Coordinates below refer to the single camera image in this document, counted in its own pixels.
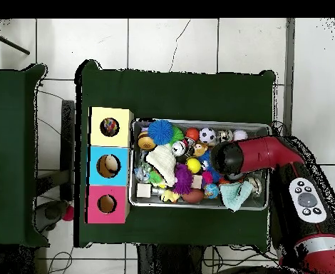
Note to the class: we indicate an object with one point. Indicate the cream knitted cloth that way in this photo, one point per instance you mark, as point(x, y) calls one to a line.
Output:
point(161, 162)

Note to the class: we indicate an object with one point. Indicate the large blue spiky ball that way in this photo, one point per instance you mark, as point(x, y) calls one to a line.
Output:
point(160, 132)

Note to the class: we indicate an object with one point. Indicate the white polka dot cloth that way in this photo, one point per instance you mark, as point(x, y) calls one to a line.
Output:
point(109, 126)

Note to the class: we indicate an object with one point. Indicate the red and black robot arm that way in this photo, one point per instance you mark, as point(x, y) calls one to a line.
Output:
point(264, 154)

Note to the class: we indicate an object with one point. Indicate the wooden box with three holes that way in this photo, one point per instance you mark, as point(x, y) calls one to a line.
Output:
point(122, 137)

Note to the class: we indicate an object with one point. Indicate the silver mesh bin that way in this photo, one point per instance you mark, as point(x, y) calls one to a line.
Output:
point(170, 204)

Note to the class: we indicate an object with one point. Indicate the large green spiky ball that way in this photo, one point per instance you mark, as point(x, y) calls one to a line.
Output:
point(177, 134)

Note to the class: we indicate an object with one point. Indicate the wooden burger toy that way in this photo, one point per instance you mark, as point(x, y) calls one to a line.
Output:
point(146, 141)

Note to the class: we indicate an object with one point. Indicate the plain yellow ball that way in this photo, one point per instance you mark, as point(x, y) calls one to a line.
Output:
point(194, 165)

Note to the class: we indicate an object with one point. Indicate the purple spiky ball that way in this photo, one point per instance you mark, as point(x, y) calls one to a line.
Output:
point(183, 179)

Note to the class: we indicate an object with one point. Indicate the black and white soccer ball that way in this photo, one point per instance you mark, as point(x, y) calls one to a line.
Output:
point(207, 135)

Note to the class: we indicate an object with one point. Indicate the white baseball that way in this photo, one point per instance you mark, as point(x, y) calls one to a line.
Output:
point(239, 134)

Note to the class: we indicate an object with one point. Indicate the mint green knitted cloth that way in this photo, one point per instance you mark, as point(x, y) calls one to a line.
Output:
point(236, 194)

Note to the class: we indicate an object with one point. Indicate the grey emergency stop red button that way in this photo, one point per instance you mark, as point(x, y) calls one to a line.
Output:
point(52, 212)

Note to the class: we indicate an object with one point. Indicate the black tripod leg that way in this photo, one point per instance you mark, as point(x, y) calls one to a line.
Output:
point(10, 44)

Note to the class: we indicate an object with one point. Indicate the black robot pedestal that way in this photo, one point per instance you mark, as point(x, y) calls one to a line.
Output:
point(170, 259)

